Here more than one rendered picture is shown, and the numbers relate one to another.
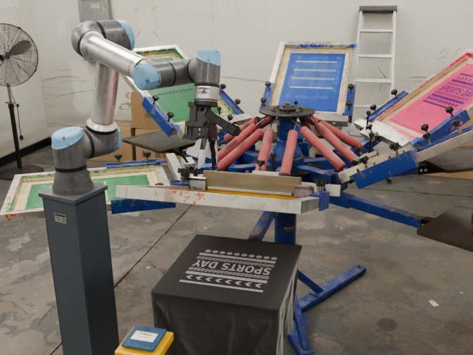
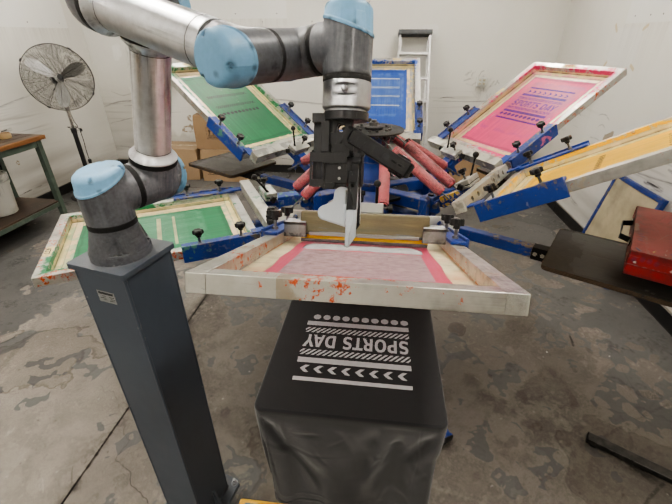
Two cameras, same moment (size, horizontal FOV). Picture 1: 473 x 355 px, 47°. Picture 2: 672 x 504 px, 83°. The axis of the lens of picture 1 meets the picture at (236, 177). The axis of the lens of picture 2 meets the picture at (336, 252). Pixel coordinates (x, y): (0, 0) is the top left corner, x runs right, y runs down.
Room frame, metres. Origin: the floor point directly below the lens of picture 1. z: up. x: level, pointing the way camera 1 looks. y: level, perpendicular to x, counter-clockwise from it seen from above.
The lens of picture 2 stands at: (1.00, 0.20, 1.70)
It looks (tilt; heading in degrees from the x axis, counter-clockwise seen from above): 29 degrees down; 351
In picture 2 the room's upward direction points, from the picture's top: straight up
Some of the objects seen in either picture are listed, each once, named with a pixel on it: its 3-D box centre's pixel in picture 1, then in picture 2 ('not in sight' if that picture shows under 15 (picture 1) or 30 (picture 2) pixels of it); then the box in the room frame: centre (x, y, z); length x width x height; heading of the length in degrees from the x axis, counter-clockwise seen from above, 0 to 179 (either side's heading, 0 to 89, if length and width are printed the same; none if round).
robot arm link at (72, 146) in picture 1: (70, 146); (106, 192); (1.97, 0.62, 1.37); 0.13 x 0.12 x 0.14; 138
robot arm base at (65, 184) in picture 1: (72, 176); (117, 235); (1.97, 0.63, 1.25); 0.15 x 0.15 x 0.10
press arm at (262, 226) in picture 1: (261, 228); not in sight; (2.27, -0.11, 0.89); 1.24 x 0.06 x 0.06; 164
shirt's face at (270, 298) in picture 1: (231, 267); (355, 343); (1.79, 0.02, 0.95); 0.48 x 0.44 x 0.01; 164
